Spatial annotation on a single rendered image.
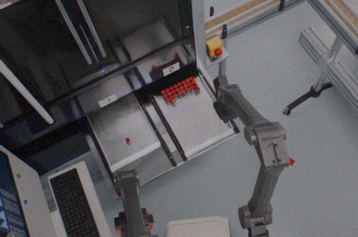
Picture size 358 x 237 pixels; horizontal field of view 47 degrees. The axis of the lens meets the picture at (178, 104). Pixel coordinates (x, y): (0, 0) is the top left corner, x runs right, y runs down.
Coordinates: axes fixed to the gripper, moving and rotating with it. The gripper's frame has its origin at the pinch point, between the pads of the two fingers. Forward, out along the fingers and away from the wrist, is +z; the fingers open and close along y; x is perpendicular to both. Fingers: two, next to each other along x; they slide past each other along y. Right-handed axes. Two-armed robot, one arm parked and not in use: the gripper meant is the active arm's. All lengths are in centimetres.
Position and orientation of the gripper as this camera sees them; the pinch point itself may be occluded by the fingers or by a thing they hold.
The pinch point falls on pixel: (224, 117)
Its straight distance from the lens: 182.2
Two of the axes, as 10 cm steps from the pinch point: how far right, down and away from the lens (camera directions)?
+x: -8.9, 4.4, -1.2
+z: 0.8, 4.1, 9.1
